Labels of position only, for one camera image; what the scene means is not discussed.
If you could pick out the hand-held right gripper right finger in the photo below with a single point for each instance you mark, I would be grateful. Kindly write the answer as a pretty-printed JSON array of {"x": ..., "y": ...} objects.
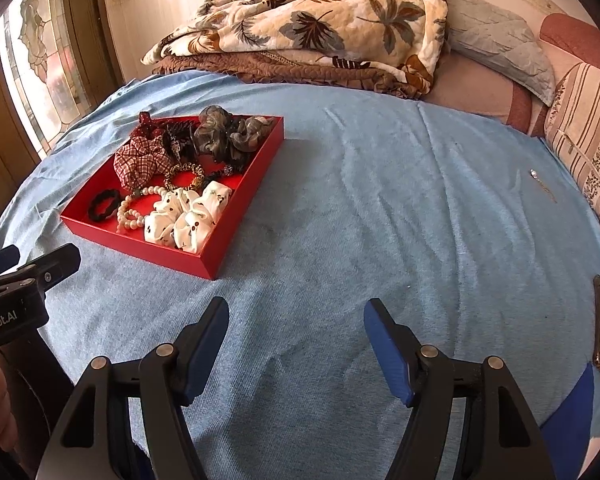
[{"x": 382, "y": 345}]

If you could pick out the leopard print scrunchie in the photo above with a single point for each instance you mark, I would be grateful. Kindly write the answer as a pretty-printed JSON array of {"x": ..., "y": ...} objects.
[{"x": 198, "y": 175}]

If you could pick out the black butterfly hair clip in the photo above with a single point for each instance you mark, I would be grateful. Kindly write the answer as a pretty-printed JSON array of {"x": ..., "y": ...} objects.
[{"x": 177, "y": 140}]

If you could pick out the brown quilted blanket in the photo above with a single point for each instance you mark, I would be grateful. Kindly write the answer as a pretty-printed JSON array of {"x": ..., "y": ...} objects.
[{"x": 280, "y": 67}]

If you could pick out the light blue cloth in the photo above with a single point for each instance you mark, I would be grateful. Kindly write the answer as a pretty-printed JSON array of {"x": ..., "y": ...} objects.
[{"x": 355, "y": 210}]

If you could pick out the red plaid scrunchie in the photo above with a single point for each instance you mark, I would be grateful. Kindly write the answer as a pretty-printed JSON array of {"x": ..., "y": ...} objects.
[{"x": 140, "y": 160}]

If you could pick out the dark blue cloth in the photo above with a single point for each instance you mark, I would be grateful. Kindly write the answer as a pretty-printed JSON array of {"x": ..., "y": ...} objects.
[{"x": 570, "y": 410}]

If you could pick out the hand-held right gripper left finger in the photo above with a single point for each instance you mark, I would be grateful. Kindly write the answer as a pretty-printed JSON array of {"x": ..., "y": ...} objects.
[{"x": 212, "y": 340}]

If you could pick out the dark red scrunchie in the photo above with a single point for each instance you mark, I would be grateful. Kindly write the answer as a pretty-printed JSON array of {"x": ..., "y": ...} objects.
[{"x": 147, "y": 130}]

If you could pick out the wooden window frame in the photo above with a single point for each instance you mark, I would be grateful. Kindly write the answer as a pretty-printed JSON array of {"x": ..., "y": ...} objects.
[{"x": 87, "y": 20}]

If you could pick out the stained glass window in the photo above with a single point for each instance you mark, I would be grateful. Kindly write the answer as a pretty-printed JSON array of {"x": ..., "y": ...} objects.
[{"x": 45, "y": 70}]

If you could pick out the grey sheer scrunchie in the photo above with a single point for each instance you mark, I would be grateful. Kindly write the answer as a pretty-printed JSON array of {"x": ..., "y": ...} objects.
[{"x": 215, "y": 135}]

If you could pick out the grey pillow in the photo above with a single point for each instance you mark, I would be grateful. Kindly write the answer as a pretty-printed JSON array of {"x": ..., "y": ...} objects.
[{"x": 500, "y": 45}]

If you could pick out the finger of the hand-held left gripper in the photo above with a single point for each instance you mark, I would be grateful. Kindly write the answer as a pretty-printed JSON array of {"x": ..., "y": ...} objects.
[
  {"x": 0, "y": 256},
  {"x": 55, "y": 265}
]

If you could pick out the dark beaded hair band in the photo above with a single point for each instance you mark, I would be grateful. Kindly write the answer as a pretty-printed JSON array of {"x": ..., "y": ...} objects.
[{"x": 220, "y": 171}]

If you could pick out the red tray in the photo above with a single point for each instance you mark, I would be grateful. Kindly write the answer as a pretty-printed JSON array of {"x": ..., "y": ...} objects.
[{"x": 232, "y": 180}]

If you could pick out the white printed scrunchie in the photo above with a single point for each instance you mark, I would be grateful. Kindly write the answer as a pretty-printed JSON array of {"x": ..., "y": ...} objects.
[{"x": 180, "y": 220}]

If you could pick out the floral leaf blanket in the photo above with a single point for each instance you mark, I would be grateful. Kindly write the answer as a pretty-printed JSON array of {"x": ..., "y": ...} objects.
[{"x": 330, "y": 20}]

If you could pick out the small silver hair pin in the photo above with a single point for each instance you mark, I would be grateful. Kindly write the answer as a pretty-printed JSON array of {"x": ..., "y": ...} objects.
[{"x": 534, "y": 173}]

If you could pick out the black scrunchie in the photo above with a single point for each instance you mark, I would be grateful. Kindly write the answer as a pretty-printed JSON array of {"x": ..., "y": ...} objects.
[{"x": 94, "y": 207}]

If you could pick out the striped floral cushion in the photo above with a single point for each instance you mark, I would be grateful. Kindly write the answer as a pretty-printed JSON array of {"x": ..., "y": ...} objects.
[{"x": 590, "y": 125}]

